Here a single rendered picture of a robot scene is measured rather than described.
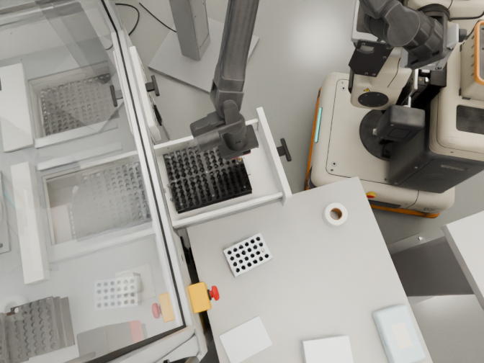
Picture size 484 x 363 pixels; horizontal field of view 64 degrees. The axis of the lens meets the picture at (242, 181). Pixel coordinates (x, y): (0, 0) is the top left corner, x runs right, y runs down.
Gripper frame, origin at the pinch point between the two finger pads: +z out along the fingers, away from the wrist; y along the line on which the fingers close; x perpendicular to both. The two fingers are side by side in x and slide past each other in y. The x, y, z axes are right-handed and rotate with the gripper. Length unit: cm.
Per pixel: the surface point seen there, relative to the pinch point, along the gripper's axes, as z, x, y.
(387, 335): 17, -58, 24
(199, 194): 4.1, -6.8, -14.0
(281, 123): 96, 49, 31
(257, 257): 15.5, -27.0, -3.7
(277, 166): 2.8, -5.8, 9.4
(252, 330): 18, -46, -11
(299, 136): 97, 38, 39
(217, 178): 4.5, -3.4, -8.0
